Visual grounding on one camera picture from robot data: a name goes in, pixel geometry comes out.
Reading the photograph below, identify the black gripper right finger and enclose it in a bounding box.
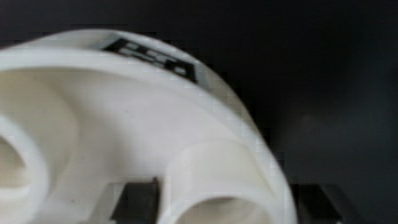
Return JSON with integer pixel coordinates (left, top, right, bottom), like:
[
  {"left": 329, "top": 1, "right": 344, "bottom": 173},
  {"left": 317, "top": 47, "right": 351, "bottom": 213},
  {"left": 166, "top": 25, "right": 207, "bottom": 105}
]
[{"left": 292, "top": 184, "right": 356, "bottom": 224}]

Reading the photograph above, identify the white round stool seat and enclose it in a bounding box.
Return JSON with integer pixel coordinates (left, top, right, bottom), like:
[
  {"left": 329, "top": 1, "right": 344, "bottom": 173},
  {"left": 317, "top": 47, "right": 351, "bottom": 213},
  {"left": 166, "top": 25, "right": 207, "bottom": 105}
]
[{"left": 0, "top": 29, "right": 299, "bottom": 224}]

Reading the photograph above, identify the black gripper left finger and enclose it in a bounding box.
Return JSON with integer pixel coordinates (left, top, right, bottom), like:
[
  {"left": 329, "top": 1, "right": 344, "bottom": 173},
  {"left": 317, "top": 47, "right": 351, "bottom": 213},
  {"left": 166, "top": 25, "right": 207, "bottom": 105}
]
[{"left": 111, "top": 177, "right": 161, "bottom": 224}]

